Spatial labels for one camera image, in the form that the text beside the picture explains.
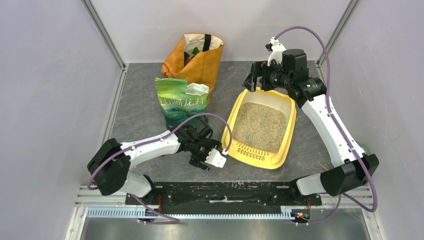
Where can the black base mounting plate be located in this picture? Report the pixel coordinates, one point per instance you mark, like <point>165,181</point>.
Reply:
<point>228,197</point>

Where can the yellow litter box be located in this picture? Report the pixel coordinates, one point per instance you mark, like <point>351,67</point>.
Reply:
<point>261,128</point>

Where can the orange paper shopping bag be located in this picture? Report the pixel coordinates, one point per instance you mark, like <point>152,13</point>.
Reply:
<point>195,58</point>

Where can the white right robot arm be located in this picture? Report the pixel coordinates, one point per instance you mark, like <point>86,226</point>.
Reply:
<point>352,166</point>

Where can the green netted melon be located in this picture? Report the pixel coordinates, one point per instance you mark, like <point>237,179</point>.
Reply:
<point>363,146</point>

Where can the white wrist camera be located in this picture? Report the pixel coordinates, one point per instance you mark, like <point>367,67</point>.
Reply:
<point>214,158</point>
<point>276,50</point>

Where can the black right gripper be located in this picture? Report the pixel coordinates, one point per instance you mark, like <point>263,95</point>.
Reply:
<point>258,70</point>

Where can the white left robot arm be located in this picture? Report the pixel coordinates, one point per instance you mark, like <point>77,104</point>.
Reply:
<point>110,167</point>

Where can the green cat litter bag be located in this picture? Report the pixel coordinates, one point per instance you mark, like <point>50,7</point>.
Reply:
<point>180,100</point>

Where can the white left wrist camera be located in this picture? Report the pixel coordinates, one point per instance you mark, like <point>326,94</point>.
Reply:
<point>214,158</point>

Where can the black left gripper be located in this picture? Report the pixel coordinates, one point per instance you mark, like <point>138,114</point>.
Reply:
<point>211,144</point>

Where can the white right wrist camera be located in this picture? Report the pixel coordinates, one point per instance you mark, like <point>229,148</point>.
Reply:
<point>276,50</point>

